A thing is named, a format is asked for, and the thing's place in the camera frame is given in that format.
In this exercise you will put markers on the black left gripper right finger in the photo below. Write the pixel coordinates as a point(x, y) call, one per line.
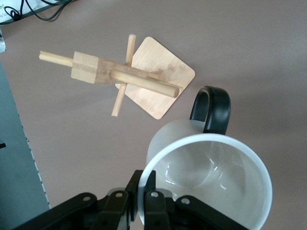
point(168, 215)

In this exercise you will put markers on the wooden cup rack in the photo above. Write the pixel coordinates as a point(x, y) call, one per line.
point(153, 72)

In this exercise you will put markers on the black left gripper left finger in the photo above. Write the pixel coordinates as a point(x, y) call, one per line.
point(112, 210)

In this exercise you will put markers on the white board with dark edge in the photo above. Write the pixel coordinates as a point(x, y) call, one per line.
point(14, 10)

